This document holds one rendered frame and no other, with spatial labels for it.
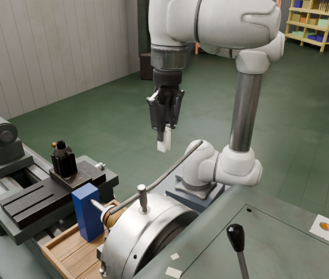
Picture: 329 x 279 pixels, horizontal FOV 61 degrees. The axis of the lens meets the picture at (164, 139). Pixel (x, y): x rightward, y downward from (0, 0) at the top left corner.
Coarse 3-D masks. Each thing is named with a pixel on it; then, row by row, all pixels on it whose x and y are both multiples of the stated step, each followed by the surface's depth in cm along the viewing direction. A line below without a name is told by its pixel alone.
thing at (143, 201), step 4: (140, 188) 71; (144, 188) 71; (140, 192) 71; (144, 192) 72; (144, 196) 72; (140, 200) 73; (144, 200) 73; (140, 204) 74; (144, 204) 74; (144, 208) 75; (144, 212) 76
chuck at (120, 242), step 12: (156, 192) 86; (132, 204) 78; (156, 204) 78; (168, 204) 79; (180, 204) 82; (120, 216) 76; (132, 216) 75; (144, 216) 74; (156, 216) 74; (120, 228) 74; (132, 228) 73; (144, 228) 72; (108, 240) 74; (120, 240) 72; (132, 240) 71; (108, 252) 73; (120, 252) 71; (108, 264) 73; (120, 264) 70; (108, 276) 74; (120, 276) 70
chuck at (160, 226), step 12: (168, 216) 74; (180, 216) 76; (192, 216) 82; (156, 228) 71; (168, 228) 73; (144, 240) 70; (156, 240) 70; (132, 252) 69; (144, 252) 68; (132, 264) 68; (144, 264) 70; (132, 276) 68
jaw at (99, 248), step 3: (111, 228) 87; (108, 231) 87; (105, 237) 84; (105, 240) 84; (99, 246) 80; (102, 246) 80; (99, 249) 79; (99, 252) 79; (99, 255) 79; (99, 258) 80; (102, 264) 76; (102, 267) 77; (105, 267) 76; (105, 270) 76; (105, 273) 76
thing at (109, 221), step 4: (112, 208) 94; (108, 212) 92; (120, 212) 91; (104, 216) 92; (108, 216) 92; (112, 216) 90; (116, 216) 90; (104, 220) 92; (108, 220) 90; (112, 220) 90; (116, 220) 89; (104, 224) 93; (108, 224) 90; (112, 224) 89; (108, 228) 91
